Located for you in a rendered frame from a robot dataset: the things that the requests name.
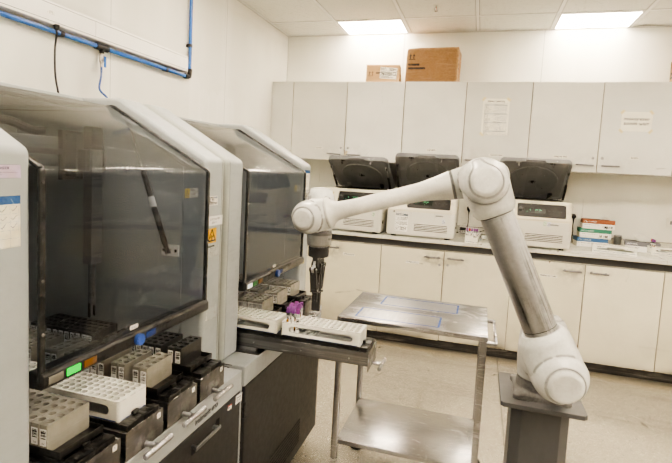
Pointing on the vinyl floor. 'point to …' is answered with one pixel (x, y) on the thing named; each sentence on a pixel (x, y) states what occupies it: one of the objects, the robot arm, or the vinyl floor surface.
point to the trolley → (392, 426)
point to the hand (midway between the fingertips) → (316, 300)
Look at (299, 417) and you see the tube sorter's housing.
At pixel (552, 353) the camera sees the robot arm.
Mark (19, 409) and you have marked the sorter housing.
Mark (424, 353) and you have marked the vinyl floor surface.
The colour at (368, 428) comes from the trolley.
